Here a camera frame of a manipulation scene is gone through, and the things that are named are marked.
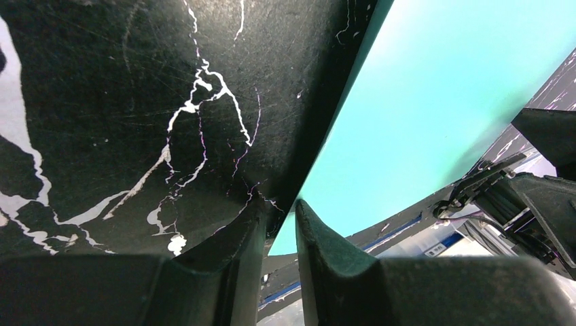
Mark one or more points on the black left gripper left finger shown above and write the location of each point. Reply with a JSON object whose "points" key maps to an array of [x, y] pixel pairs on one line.
{"points": [[215, 283]]}

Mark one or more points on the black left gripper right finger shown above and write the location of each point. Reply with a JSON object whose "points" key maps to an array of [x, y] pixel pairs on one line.
{"points": [[343, 285]]}

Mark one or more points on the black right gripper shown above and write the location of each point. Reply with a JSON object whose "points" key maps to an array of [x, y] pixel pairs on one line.
{"points": [[511, 204]]}

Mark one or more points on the teal paper folder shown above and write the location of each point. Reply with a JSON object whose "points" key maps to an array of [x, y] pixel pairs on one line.
{"points": [[439, 84]]}

